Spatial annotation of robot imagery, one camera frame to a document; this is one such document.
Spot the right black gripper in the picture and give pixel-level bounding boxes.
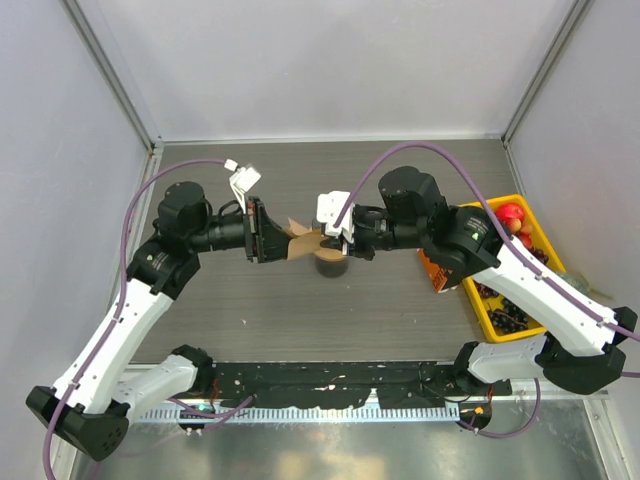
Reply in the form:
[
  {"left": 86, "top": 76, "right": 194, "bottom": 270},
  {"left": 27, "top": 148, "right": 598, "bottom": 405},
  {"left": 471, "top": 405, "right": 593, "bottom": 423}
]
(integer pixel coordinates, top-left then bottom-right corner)
[{"left": 321, "top": 207, "right": 427, "bottom": 261}]

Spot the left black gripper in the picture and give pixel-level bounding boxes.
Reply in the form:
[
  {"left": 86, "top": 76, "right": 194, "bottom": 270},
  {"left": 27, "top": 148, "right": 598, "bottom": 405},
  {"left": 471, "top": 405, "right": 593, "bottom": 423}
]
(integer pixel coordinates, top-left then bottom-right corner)
[{"left": 188, "top": 195, "right": 305, "bottom": 262}]

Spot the brown paper coffee filter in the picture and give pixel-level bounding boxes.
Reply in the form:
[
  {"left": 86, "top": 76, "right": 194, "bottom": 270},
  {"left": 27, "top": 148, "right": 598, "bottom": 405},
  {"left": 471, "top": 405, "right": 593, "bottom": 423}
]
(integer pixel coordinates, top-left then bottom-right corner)
[{"left": 284, "top": 218, "right": 323, "bottom": 260}]

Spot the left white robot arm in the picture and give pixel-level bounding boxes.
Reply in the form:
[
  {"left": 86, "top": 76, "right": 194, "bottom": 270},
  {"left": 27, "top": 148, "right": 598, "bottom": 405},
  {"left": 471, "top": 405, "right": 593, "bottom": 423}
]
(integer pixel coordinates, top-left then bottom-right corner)
[{"left": 26, "top": 182, "right": 290, "bottom": 462}]

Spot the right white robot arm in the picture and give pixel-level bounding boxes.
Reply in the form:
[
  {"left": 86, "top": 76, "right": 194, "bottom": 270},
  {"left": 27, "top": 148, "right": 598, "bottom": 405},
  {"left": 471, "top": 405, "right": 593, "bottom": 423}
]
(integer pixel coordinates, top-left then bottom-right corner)
[{"left": 336, "top": 166, "right": 637, "bottom": 395}]

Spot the orange coffee filter box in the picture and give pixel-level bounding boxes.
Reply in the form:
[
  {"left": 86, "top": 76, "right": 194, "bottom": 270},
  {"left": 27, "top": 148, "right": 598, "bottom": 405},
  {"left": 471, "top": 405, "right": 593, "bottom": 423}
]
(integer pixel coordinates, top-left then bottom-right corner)
[{"left": 419, "top": 249, "right": 465, "bottom": 293}]

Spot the dark glass carafe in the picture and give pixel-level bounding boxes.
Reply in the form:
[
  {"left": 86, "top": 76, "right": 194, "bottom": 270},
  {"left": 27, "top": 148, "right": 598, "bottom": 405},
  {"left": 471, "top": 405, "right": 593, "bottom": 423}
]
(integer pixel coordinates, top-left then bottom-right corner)
[{"left": 315, "top": 258, "right": 349, "bottom": 279}]

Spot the red apple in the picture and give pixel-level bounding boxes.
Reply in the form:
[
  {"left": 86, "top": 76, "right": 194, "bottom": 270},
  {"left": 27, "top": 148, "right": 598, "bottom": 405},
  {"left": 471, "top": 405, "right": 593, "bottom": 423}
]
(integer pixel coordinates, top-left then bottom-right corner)
[{"left": 495, "top": 202, "right": 525, "bottom": 225}]

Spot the red grape bunch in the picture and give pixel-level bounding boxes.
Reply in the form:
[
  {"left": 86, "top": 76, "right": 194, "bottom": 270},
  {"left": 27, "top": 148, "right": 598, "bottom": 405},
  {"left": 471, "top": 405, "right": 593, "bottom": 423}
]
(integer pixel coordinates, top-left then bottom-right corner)
[{"left": 474, "top": 282, "right": 500, "bottom": 299}]

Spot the yellow plastic tray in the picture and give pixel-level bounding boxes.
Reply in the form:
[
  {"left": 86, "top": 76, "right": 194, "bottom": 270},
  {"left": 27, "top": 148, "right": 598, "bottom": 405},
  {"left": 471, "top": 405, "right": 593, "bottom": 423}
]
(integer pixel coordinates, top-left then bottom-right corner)
[{"left": 462, "top": 194, "right": 566, "bottom": 343}]

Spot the dark grape bunch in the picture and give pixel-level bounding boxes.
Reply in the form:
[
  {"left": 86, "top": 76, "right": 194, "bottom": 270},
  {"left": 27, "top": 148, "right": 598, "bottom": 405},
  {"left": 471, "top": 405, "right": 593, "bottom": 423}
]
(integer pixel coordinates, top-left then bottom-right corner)
[{"left": 487, "top": 298, "right": 529, "bottom": 334}]

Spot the green netted melon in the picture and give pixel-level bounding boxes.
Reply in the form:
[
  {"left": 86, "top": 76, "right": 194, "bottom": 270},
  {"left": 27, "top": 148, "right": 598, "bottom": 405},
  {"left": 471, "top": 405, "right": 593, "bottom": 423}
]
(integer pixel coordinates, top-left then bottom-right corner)
[{"left": 557, "top": 271, "right": 591, "bottom": 296}]

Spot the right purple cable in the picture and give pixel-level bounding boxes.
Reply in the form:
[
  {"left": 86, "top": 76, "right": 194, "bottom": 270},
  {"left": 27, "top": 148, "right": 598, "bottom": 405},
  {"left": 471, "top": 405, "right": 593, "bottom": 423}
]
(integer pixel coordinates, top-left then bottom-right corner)
[{"left": 335, "top": 141, "right": 640, "bottom": 441}]

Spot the purple cable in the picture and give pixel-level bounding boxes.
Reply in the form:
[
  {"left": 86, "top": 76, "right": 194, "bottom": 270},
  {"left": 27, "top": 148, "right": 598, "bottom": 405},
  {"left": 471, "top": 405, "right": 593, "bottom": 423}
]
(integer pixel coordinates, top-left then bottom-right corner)
[
  {"left": 42, "top": 157, "right": 257, "bottom": 480},
  {"left": 335, "top": 141, "right": 640, "bottom": 441}
]

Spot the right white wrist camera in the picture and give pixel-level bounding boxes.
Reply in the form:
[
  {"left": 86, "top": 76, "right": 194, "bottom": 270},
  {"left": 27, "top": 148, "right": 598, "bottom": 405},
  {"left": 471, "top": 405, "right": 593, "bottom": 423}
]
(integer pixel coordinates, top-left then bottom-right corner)
[{"left": 315, "top": 191, "right": 355, "bottom": 255}]

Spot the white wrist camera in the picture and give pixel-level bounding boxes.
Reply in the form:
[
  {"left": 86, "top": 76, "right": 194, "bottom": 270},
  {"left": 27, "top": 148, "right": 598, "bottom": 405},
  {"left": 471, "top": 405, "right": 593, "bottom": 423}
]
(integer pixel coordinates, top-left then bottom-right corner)
[
  {"left": 315, "top": 191, "right": 355, "bottom": 255},
  {"left": 224, "top": 159, "right": 261, "bottom": 213}
]

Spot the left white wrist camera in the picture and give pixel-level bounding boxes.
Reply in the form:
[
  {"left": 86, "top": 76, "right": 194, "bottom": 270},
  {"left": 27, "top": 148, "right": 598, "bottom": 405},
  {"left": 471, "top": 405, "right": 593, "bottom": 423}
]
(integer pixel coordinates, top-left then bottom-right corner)
[{"left": 224, "top": 159, "right": 261, "bottom": 213}]

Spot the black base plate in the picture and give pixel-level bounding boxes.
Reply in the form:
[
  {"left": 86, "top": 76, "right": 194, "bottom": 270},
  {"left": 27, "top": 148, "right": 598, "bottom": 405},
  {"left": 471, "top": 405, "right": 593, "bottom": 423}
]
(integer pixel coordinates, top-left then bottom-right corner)
[{"left": 155, "top": 360, "right": 514, "bottom": 409}]

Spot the slotted cable duct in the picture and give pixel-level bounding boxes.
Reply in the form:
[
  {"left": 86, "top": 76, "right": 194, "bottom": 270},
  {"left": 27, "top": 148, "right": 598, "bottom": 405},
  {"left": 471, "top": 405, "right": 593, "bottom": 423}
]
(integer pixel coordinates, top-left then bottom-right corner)
[{"left": 138, "top": 402, "right": 460, "bottom": 427}]

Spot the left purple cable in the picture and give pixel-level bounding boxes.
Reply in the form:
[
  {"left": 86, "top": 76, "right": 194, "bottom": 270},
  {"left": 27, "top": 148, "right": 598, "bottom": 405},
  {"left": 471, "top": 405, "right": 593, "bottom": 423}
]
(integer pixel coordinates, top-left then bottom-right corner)
[{"left": 42, "top": 157, "right": 257, "bottom": 480}]

